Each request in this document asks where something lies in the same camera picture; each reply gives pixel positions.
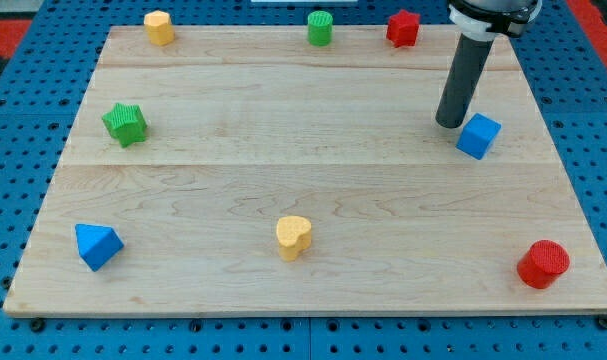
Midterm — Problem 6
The blue cube block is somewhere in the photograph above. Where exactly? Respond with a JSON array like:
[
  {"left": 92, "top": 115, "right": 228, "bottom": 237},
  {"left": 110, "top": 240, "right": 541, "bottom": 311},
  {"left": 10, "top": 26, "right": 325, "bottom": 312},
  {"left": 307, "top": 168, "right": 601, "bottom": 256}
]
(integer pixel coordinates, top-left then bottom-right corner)
[{"left": 456, "top": 113, "right": 502, "bottom": 160}]

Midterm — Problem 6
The blue triangle block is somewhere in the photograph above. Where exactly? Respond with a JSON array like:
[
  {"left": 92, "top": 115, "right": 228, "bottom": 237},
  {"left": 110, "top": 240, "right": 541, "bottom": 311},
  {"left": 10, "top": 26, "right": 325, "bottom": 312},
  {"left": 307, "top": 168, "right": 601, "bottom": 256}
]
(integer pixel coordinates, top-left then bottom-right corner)
[{"left": 75, "top": 224, "right": 124, "bottom": 272}]

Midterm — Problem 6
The green cylinder block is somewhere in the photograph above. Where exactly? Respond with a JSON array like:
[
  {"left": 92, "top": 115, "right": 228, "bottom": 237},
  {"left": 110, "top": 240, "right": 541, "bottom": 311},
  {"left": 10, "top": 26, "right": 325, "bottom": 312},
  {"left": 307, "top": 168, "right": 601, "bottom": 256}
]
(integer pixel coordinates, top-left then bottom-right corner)
[{"left": 307, "top": 10, "right": 333, "bottom": 47}]

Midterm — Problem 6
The green star block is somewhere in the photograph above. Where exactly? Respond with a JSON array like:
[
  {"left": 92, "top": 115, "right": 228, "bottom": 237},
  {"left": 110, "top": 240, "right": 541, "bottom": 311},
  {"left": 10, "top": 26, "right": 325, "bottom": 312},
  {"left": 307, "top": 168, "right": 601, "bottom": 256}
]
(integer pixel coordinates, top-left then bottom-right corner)
[{"left": 101, "top": 103, "right": 147, "bottom": 148}]

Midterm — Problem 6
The yellow hexagon block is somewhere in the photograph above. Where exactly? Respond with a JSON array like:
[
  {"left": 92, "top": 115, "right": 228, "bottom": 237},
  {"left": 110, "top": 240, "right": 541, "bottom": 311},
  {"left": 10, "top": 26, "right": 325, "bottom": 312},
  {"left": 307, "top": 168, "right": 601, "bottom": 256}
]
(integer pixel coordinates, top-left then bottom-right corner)
[{"left": 144, "top": 10, "right": 175, "bottom": 46}]

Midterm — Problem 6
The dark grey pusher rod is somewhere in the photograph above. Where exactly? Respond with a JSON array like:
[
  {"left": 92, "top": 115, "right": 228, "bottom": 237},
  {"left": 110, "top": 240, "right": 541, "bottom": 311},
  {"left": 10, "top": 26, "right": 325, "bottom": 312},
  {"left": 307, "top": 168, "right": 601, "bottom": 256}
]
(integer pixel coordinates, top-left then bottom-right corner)
[{"left": 435, "top": 35, "right": 493, "bottom": 129}]

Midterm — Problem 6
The red cylinder block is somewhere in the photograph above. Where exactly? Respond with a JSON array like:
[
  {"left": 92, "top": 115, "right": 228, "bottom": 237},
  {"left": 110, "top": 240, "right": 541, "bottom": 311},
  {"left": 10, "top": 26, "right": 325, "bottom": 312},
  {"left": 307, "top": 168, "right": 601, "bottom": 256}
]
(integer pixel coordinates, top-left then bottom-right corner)
[{"left": 517, "top": 239, "right": 571, "bottom": 289}]

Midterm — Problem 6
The yellow heart block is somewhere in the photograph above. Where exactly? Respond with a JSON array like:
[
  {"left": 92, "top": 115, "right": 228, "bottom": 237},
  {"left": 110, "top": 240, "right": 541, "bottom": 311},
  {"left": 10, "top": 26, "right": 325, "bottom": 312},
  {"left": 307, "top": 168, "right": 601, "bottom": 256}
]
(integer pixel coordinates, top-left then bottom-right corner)
[{"left": 276, "top": 216, "right": 312, "bottom": 262}]

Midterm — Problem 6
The wooden board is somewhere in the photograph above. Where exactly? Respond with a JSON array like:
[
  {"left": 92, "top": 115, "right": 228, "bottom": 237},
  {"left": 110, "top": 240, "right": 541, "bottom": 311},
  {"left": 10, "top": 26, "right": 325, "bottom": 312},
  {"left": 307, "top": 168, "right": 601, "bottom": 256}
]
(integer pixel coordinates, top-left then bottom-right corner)
[{"left": 4, "top": 25, "right": 607, "bottom": 318}]

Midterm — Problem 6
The red star block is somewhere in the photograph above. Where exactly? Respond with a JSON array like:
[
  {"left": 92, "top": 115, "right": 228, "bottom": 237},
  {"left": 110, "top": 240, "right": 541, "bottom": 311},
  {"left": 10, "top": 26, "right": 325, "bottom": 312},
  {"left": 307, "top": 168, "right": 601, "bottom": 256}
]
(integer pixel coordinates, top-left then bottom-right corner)
[{"left": 386, "top": 9, "right": 421, "bottom": 47}]

